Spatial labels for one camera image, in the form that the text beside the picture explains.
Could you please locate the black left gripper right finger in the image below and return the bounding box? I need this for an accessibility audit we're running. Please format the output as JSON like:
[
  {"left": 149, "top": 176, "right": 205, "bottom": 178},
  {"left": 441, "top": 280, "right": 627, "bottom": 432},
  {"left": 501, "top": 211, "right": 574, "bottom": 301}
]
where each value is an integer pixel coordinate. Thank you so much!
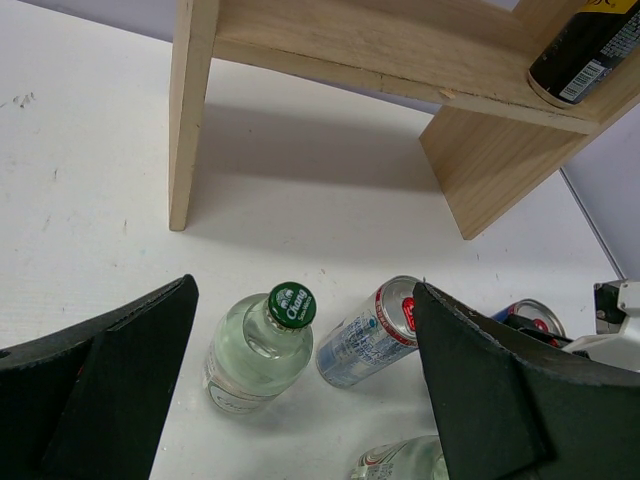
[{"left": 413, "top": 282, "right": 639, "bottom": 479}]

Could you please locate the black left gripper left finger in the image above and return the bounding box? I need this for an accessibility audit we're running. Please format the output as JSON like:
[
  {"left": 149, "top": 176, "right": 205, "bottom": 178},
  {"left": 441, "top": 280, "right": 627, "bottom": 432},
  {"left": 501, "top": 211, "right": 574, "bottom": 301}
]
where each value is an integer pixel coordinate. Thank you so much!
[{"left": 1, "top": 275, "right": 199, "bottom": 479}]

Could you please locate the clear glass bottle front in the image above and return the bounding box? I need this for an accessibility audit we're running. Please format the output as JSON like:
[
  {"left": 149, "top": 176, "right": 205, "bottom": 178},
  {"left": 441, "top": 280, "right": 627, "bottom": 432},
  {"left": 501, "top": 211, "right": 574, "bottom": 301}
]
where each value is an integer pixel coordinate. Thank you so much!
[{"left": 349, "top": 435, "right": 449, "bottom": 480}]

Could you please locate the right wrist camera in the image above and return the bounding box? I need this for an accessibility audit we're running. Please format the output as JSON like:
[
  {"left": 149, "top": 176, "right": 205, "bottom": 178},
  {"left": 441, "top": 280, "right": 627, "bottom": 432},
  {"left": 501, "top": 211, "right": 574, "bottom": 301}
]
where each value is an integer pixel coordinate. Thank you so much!
[{"left": 562, "top": 279, "right": 639, "bottom": 373}]

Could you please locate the clear glass bottle green cap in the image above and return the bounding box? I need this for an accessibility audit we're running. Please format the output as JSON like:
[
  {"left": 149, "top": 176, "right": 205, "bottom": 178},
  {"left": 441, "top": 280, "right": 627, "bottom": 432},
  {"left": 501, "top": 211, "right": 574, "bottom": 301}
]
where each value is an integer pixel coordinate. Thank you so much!
[{"left": 204, "top": 281, "right": 317, "bottom": 414}]

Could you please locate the red bull can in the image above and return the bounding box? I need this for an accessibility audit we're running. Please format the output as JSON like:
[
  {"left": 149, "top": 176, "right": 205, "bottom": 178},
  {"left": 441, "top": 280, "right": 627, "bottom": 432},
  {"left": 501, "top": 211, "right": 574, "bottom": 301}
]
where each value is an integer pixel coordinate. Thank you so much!
[
  {"left": 316, "top": 275, "right": 418, "bottom": 388},
  {"left": 491, "top": 299, "right": 571, "bottom": 348}
]

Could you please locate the black can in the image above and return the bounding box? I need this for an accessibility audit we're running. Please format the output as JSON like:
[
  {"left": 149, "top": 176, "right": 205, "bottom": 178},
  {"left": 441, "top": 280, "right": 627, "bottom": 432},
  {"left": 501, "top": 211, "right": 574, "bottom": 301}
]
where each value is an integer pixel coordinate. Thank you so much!
[{"left": 528, "top": 0, "right": 639, "bottom": 108}]

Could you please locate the wooden shelf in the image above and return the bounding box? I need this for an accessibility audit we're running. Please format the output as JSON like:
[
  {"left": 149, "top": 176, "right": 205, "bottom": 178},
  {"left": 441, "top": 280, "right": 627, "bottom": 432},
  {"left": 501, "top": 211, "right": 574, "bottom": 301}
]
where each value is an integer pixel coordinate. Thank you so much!
[{"left": 168, "top": 1, "right": 639, "bottom": 239}]

